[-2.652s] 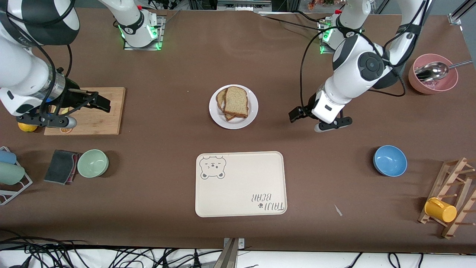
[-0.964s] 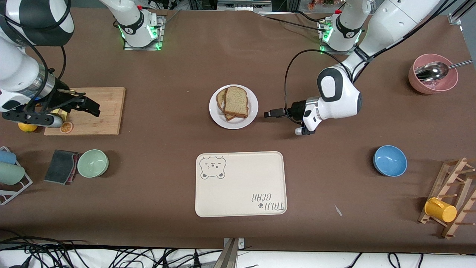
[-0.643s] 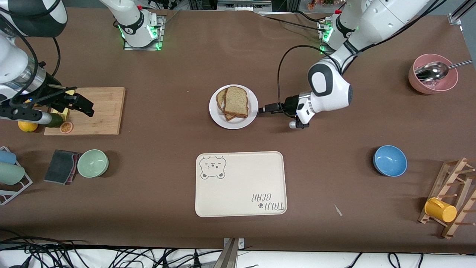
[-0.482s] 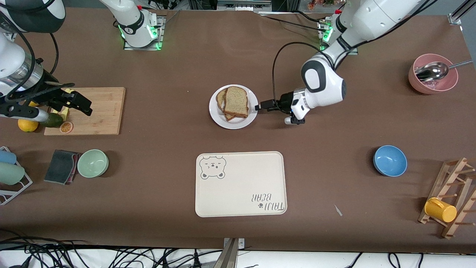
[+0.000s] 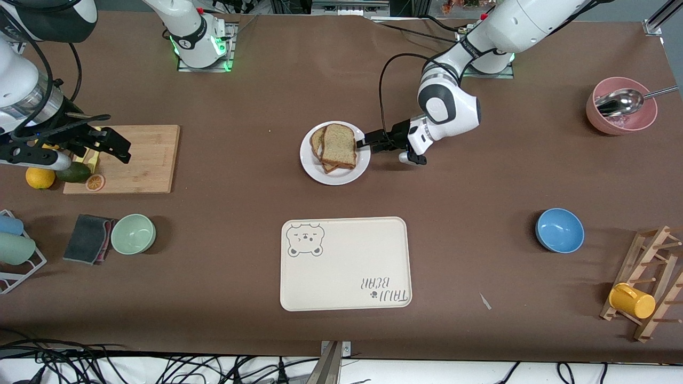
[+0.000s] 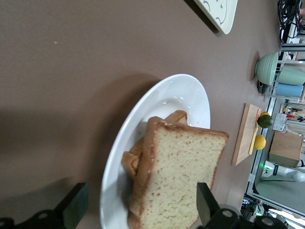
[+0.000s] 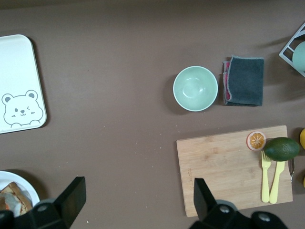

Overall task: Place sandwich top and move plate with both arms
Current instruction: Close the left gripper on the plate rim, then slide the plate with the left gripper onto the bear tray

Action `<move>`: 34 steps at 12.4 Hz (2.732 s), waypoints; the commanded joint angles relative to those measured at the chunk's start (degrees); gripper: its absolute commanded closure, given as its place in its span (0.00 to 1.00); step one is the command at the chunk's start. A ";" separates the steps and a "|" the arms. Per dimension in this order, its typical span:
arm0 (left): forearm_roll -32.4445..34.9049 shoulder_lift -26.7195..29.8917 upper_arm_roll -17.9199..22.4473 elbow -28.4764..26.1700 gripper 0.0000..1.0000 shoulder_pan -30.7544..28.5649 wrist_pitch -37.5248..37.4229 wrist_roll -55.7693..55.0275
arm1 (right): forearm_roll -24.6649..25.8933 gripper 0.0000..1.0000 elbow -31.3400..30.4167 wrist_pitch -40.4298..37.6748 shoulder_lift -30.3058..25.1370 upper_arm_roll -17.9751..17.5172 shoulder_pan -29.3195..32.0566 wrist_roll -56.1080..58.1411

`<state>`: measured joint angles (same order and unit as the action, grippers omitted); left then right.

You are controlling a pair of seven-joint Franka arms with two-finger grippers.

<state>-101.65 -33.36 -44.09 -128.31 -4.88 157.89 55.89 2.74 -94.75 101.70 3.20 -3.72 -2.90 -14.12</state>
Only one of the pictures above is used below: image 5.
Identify plain toast bread slice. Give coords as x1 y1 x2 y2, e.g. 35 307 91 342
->
320 123 357 170

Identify white round plate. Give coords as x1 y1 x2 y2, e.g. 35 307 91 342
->
299 121 371 186

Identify wooden cutting board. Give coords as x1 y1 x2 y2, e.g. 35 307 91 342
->
63 125 181 195

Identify green avocado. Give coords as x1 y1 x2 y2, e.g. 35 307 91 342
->
55 162 91 183

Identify orange-yellow citrus fruit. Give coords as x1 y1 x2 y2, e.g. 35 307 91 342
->
25 166 56 190

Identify pale green bowl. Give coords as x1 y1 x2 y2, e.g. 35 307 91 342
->
110 213 157 255

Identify grey pink folded cloth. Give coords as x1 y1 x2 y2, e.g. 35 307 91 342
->
62 214 114 266

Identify light blue cup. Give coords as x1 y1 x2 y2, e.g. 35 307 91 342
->
0 214 25 236

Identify cream bear print tray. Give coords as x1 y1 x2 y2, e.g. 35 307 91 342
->
280 216 413 312

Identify pale green cup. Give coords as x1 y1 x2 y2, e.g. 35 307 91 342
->
0 232 36 266

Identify silver metal box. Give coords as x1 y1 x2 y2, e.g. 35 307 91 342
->
311 0 392 17

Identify white cup rack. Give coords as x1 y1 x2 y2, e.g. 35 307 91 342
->
0 209 47 295

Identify blue bowl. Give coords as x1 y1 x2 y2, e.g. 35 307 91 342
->
535 207 585 254

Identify pink ribbed bowl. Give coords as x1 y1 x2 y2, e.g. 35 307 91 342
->
586 77 658 135

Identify metal spoon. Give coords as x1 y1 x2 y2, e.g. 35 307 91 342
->
595 85 679 118

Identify yellow mug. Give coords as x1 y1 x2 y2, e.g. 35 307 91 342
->
609 282 657 320

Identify wooden mug rack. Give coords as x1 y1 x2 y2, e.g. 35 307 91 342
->
599 225 683 343

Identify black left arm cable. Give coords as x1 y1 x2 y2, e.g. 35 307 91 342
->
379 52 427 134

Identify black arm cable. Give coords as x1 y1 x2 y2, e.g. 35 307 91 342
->
0 21 83 131
379 52 427 134

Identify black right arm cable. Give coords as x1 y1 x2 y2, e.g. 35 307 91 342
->
0 21 83 131

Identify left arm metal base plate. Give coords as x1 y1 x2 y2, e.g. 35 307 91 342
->
459 29 515 79

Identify black table cable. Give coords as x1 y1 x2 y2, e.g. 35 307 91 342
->
368 16 470 46

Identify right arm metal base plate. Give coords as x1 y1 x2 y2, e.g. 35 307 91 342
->
176 21 236 73

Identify tangled black floor cables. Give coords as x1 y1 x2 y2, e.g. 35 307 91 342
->
0 328 321 384

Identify aluminium frame post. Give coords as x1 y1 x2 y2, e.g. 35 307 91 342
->
312 340 352 384

